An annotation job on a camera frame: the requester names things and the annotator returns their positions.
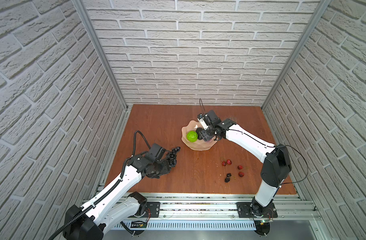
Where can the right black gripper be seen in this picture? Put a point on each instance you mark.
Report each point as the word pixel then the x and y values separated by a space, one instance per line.
pixel 203 133

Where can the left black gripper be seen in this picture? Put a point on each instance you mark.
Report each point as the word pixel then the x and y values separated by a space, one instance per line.
pixel 167 170

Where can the dark grape bunch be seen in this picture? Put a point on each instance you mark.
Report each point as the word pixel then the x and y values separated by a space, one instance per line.
pixel 172 157

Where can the green bumpy fruit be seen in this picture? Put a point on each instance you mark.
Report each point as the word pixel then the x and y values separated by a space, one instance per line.
pixel 192 136

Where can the red cherry pair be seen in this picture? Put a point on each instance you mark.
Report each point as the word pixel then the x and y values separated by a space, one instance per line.
pixel 240 173
pixel 227 162

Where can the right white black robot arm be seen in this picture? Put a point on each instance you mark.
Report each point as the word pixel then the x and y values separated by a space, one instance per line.
pixel 275 158

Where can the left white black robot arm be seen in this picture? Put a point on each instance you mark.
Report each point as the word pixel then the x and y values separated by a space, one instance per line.
pixel 111 195

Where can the pink wavy fruit bowl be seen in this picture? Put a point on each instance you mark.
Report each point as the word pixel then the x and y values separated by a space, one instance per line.
pixel 200 144

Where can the dark cherry pair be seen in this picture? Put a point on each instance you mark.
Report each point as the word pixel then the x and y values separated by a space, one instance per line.
pixel 229 177

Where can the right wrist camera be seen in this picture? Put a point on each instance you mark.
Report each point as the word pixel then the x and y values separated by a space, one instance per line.
pixel 201 119

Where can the aluminium mounting rail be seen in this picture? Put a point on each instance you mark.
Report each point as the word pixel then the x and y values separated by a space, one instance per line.
pixel 178 212

